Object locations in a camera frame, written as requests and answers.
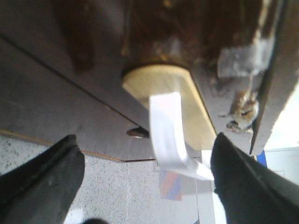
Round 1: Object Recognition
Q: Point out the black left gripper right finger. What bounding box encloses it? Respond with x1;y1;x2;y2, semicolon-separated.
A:
211;133;299;224

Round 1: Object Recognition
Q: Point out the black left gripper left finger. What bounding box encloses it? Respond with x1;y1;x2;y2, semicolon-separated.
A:
0;135;85;224

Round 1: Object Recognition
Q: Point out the dark wooden drawer cabinet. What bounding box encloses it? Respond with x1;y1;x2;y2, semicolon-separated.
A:
0;0;299;157

